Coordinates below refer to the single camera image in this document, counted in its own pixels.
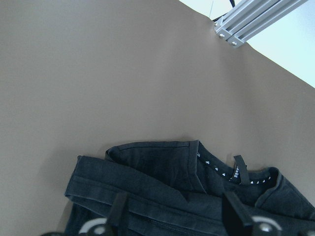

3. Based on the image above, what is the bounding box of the aluminium frame post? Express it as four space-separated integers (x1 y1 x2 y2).
214 0 306 48

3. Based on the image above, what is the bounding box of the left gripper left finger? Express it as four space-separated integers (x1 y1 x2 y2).
108 193 128 228

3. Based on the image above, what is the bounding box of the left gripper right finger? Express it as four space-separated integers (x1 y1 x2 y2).
222 191 253 236

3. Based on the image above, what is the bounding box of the black t-shirt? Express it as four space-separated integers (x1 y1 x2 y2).
65 140 315 236

